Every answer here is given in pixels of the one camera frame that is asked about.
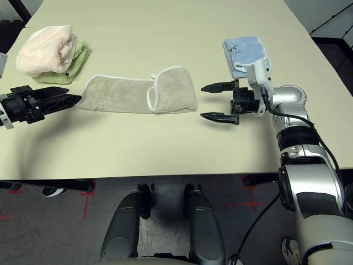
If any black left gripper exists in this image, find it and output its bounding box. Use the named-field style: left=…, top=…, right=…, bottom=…
left=0, top=86, right=83, bottom=125

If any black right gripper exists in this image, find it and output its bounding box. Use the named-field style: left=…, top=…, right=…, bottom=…
left=200, top=79, right=261, bottom=126

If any beige towel with white trim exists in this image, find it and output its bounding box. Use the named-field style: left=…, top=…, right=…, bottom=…
left=74, top=66, right=199, bottom=114

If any green fluffy towel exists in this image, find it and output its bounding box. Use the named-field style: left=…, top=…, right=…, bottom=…
left=32, top=40, right=92, bottom=85

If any pink fluffy towel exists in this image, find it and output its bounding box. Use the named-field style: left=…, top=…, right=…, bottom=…
left=15, top=24, right=79, bottom=78

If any blue towel with white trim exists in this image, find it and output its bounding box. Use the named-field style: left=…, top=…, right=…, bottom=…
left=222, top=35, right=274, bottom=81

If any black foam floor mat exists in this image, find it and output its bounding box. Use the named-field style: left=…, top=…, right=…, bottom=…
left=0, top=19, right=27, bottom=55

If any black slanted stand leg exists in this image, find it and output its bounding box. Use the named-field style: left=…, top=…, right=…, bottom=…
left=17, top=0, right=31, bottom=20

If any grey metal cabinet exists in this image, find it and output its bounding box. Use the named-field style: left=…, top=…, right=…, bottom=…
left=308, top=0, right=353, bottom=39

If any grey white sneaker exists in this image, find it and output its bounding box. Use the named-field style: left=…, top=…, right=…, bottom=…
left=281, top=237, right=300, bottom=263

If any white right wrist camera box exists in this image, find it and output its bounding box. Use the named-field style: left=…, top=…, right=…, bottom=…
left=247, top=59, right=275, bottom=116

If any black table frame bar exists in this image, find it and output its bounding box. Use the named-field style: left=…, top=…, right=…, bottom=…
left=244, top=174, right=280, bottom=189

